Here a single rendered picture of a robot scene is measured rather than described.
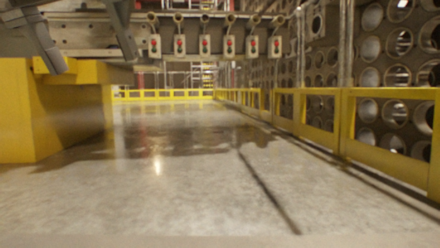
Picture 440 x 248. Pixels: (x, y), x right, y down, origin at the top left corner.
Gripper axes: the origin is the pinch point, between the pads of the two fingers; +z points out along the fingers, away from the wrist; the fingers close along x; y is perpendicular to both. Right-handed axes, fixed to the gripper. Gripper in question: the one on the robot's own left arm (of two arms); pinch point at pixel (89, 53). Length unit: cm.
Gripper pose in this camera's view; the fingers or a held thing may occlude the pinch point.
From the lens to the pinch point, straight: 40.5
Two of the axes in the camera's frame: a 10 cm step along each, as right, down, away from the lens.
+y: 0.8, -4.9, 8.7
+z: 1.9, 8.6, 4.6
